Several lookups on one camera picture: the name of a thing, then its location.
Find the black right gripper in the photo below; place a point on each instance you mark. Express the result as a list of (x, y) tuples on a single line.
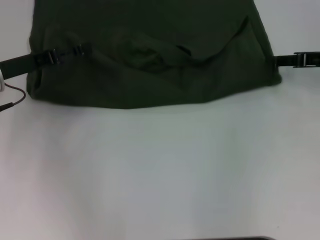
[(313, 60)]

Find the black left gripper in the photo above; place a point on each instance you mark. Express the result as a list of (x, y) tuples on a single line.
[(17, 66)]

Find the dark rounded panel edge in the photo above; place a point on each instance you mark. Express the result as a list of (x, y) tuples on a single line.
[(235, 238)]

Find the dark green FREE t-shirt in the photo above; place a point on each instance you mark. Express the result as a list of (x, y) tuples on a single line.
[(150, 82)]

